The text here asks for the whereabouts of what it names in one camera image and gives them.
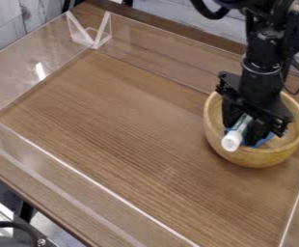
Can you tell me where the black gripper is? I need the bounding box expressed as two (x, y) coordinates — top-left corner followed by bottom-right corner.
(215, 71), (294, 147)

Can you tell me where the green and white marker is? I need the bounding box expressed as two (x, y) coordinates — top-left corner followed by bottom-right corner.
(221, 114), (253, 152)

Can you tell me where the blue foam block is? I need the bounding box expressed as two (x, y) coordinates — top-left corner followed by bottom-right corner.
(242, 130), (275, 149)

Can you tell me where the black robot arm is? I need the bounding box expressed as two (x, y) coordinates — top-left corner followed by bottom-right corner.
(190, 0), (299, 147)

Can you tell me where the brown wooden bowl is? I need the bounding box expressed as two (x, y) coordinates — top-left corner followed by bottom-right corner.
(203, 92), (299, 169)

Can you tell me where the clear acrylic tray wall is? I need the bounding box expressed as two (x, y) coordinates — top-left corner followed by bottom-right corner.
(0, 3), (299, 247)

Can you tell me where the clear acrylic corner bracket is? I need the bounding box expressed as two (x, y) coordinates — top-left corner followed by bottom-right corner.
(66, 12), (112, 50)

